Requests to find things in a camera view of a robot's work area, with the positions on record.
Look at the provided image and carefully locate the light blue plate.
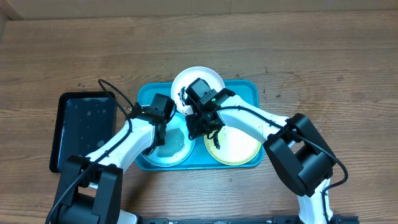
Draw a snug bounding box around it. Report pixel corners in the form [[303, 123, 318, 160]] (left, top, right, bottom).
[[143, 113, 195, 167]]

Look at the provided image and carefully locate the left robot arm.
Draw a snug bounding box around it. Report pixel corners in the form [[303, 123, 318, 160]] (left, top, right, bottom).
[[46, 106, 173, 223]]

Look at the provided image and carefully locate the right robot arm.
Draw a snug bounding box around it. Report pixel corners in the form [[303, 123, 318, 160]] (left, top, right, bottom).
[[185, 87, 336, 223]]

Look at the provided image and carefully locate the teal plastic tray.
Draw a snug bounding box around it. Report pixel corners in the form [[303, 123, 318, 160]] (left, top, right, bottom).
[[136, 80, 259, 171]]

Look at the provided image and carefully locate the black rectangular water tray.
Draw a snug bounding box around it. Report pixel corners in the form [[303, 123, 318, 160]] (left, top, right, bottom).
[[49, 91, 116, 173]]

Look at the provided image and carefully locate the yellow-green plate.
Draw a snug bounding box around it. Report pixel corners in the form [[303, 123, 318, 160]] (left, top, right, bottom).
[[204, 126, 261, 166]]

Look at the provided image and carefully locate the white plate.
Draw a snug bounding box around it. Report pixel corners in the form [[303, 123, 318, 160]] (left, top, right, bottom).
[[170, 66, 225, 116]]

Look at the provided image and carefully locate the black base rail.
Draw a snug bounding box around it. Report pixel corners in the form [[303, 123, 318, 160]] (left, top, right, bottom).
[[124, 215, 360, 224]]

